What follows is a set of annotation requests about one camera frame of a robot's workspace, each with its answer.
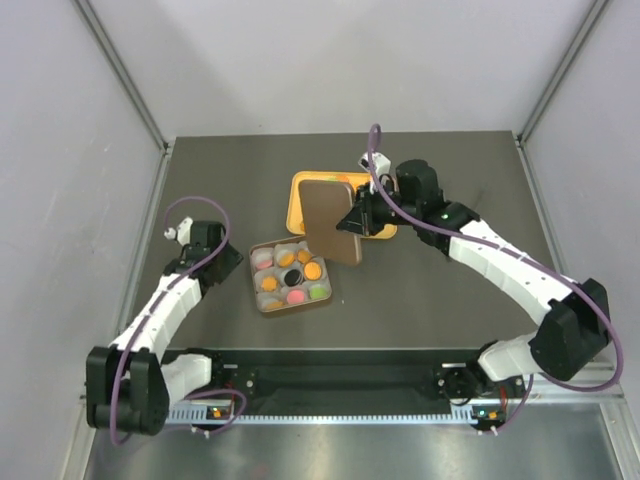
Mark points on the gold cookie tin box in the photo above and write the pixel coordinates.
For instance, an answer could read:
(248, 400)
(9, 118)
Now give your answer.
(305, 285)

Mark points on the green sandwich cookie bottom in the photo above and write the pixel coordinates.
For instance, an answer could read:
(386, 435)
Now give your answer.
(317, 292)

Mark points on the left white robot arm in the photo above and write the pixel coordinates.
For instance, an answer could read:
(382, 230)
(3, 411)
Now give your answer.
(128, 387)

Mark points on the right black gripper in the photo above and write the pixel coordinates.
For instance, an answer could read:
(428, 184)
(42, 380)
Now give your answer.
(359, 219)

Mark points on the aluminium frame rail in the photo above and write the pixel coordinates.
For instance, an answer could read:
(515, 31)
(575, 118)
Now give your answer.
(93, 22)

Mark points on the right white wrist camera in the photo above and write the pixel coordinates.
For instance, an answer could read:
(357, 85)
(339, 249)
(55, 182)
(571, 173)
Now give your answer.
(377, 161)

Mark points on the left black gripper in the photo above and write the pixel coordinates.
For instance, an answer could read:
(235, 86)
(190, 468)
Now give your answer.
(233, 258)

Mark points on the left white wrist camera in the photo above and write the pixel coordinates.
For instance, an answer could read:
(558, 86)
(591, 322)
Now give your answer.
(181, 233)

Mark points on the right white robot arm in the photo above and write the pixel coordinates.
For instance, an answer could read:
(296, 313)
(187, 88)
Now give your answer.
(570, 317)

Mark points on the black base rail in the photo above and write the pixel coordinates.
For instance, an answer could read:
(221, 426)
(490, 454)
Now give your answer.
(345, 382)

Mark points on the pink sandwich cookie top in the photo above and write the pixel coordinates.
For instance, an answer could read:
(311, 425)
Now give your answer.
(296, 296)

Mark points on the orange swirl cookie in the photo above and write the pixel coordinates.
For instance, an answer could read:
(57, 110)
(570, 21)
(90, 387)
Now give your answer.
(269, 284)

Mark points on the orange round biscuit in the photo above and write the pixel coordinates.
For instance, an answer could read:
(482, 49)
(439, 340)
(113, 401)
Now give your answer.
(272, 304)

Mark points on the orange yellow tray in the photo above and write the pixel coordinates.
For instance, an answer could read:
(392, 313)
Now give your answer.
(295, 223)

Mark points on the metal tongs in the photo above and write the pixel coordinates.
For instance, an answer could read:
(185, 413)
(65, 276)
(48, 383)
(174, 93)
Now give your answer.
(482, 197)

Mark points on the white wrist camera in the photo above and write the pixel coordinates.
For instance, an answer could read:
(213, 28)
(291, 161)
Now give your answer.
(377, 161)
(181, 233)

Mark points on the gold tin lid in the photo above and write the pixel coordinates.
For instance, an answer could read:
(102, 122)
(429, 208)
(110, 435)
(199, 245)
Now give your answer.
(324, 204)

